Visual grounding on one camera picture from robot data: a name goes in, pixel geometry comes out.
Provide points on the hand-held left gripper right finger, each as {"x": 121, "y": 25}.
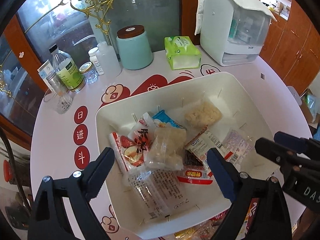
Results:
{"x": 222, "y": 175}

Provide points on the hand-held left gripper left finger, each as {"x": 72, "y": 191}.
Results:
{"x": 100, "y": 172}

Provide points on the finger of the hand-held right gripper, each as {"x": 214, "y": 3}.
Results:
{"x": 270, "y": 150}
{"x": 287, "y": 138}

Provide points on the red white striped snack packet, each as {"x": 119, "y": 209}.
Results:
{"x": 195, "y": 176}

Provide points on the white barcode snack packet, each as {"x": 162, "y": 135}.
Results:
{"x": 235, "y": 145}

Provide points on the red apple print packet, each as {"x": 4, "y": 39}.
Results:
{"x": 130, "y": 155}

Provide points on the red white cookie packet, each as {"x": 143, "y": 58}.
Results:
{"x": 203, "y": 140}

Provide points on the clear wrapper reddish snack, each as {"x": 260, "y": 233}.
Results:
{"x": 207, "y": 230}

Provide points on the clear packet with printed label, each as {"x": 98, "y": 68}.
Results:
{"x": 155, "y": 192}

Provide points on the pale rice cracker clear packet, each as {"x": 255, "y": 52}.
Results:
{"x": 165, "y": 150}

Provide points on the yellowish crumbly cake packet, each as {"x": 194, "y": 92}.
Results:
{"x": 203, "y": 113}

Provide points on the white plastic bin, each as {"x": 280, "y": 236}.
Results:
{"x": 225, "y": 95}

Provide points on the orange yellow snack packet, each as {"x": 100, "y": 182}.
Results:
{"x": 183, "y": 235}

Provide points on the blue white snack packet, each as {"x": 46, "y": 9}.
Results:
{"x": 165, "y": 118}

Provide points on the cardboard box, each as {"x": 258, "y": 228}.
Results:
{"x": 306, "y": 105}

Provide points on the green plastic bag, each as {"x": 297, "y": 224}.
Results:
{"x": 312, "y": 102}

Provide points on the grey plastic stool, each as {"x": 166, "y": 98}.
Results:
{"x": 293, "y": 93}

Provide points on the clear glass cup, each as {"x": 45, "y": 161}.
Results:
{"x": 62, "y": 102}

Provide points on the red lidded container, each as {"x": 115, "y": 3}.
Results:
{"x": 7, "y": 170}

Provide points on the small glass jar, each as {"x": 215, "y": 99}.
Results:
{"x": 88, "y": 73}

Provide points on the clear bottle with green label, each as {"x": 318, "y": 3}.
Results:
{"x": 70, "y": 75}

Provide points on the silver metal tin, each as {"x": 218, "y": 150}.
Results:
{"x": 53, "y": 80}

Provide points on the white squeeze bottle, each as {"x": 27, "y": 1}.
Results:
{"x": 108, "y": 60}

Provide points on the white pill bottle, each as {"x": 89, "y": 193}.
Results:
{"x": 95, "y": 58}

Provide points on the blue white carton box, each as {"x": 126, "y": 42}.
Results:
{"x": 45, "y": 70}

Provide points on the teal jar with brown lid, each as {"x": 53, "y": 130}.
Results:
{"x": 135, "y": 50}

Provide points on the white countertop storage cabinet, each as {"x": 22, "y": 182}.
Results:
{"x": 212, "y": 35}

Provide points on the green tissue pack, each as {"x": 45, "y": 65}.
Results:
{"x": 180, "y": 47}

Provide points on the wooden framed glass door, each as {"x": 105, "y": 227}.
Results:
{"x": 150, "y": 10}

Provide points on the wooden wall cabinet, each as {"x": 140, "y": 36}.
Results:
{"x": 295, "y": 50}

